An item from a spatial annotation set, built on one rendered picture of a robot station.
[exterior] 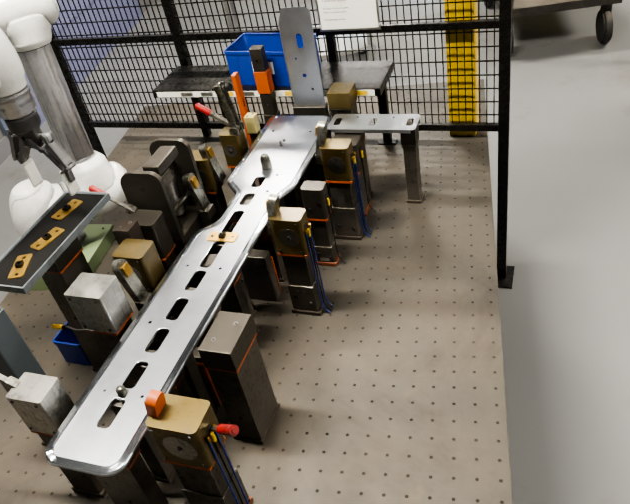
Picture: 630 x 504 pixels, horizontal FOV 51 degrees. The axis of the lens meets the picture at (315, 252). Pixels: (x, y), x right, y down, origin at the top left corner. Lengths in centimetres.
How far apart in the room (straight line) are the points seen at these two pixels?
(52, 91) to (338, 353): 118
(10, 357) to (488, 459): 110
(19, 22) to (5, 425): 113
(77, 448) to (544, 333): 191
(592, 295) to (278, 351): 155
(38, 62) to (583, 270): 227
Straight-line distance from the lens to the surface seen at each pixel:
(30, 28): 217
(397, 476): 157
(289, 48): 227
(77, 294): 161
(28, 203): 228
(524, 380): 263
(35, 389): 151
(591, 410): 258
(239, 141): 216
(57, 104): 224
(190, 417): 131
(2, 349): 164
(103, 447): 142
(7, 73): 162
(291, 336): 188
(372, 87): 232
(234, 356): 144
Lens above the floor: 204
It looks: 39 degrees down
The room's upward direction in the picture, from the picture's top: 12 degrees counter-clockwise
